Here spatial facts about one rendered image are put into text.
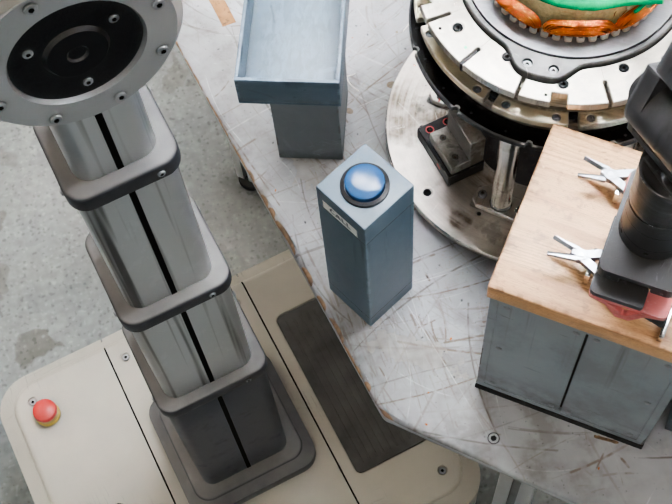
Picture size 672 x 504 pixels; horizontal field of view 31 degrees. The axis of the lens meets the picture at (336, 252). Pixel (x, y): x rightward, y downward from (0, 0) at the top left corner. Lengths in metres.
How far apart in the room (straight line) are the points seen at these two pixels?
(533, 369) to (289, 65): 0.41
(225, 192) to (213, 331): 1.02
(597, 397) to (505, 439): 0.13
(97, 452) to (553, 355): 0.94
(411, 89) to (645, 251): 0.60
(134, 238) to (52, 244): 1.26
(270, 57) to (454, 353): 0.40
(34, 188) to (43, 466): 0.71
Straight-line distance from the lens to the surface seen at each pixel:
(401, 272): 1.37
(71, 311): 2.36
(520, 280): 1.14
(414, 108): 1.53
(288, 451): 1.88
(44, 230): 2.45
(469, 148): 1.43
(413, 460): 1.91
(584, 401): 1.32
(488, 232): 1.45
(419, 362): 1.40
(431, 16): 1.25
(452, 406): 1.39
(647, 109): 0.90
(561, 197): 1.18
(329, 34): 1.32
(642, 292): 1.04
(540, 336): 1.20
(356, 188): 1.20
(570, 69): 1.21
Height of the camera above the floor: 2.10
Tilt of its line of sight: 64 degrees down
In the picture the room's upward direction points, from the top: 7 degrees counter-clockwise
